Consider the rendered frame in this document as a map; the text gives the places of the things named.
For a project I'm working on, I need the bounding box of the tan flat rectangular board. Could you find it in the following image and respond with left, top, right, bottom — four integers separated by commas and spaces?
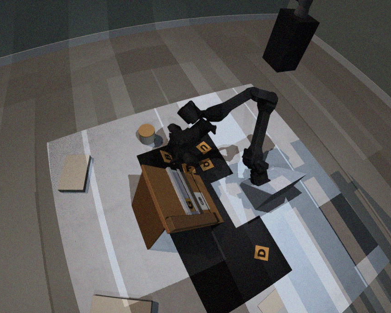
57, 155, 92, 192

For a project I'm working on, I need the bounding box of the white paper ticket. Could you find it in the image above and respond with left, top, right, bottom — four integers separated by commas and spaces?
193, 192, 210, 210

